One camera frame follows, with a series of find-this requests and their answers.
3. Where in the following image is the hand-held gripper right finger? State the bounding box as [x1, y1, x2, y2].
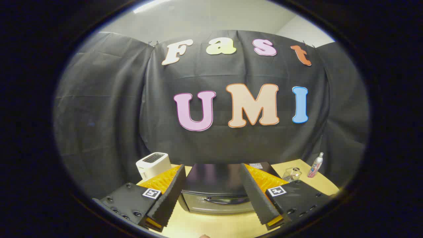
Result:
[240, 163, 332, 231]

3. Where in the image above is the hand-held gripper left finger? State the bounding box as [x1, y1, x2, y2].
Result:
[92, 164, 186, 232]

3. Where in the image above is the black toaster oven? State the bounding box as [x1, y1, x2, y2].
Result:
[180, 162, 281, 215]

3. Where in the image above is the white pop-up toaster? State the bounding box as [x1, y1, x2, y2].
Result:
[136, 152, 172, 181]

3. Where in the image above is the black backdrop cloth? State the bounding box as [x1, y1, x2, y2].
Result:
[53, 30, 370, 200]

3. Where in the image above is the white and pink bottle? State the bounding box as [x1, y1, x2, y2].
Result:
[307, 152, 324, 178]

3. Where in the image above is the wire mesh basket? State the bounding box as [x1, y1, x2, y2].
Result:
[283, 167, 302, 183]

